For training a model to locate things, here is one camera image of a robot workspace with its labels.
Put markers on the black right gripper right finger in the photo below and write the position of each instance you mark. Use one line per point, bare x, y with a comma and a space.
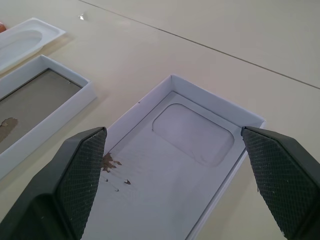
282, 175

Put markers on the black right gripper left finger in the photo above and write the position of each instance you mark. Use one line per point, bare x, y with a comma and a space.
62, 182

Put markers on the white box lid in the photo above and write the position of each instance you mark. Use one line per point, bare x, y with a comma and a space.
37, 107

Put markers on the white phone box base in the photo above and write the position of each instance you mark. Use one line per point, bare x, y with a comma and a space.
162, 162

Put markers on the white moulded insert tray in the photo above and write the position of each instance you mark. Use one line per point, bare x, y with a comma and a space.
22, 45

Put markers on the small white paper scrap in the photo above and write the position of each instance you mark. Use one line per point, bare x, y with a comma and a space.
82, 17

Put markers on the small orange object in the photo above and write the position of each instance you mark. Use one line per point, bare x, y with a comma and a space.
2, 27

